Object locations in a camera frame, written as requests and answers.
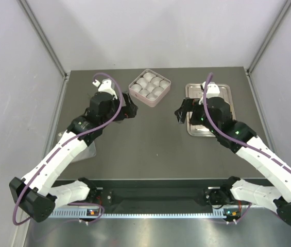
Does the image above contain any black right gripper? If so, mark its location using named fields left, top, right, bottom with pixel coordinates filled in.
left=175, top=97, right=220, bottom=135

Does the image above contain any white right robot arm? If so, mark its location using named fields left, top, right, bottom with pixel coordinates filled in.
left=175, top=97, right=291, bottom=226

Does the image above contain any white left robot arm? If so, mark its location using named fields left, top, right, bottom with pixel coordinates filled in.
left=9, top=92, right=138, bottom=222

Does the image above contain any pink chocolate tin box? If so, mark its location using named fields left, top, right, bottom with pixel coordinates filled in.
left=128, top=69, right=172, bottom=108

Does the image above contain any steel tray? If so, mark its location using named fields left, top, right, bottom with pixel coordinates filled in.
left=185, top=83, right=235, bottom=137

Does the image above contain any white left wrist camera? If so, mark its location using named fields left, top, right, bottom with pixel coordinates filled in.
left=92, top=79, right=117, bottom=99

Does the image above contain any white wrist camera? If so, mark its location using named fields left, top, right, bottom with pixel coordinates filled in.
left=92, top=79, right=117, bottom=99
left=206, top=82, right=220, bottom=98

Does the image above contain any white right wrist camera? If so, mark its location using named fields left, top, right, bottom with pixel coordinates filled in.
left=206, top=82, right=220, bottom=98

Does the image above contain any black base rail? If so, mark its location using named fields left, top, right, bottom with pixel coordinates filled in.
left=51, top=179, right=259, bottom=224

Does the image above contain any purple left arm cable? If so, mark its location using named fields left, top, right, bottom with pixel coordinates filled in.
left=11, top=72, right=123, bottom=226

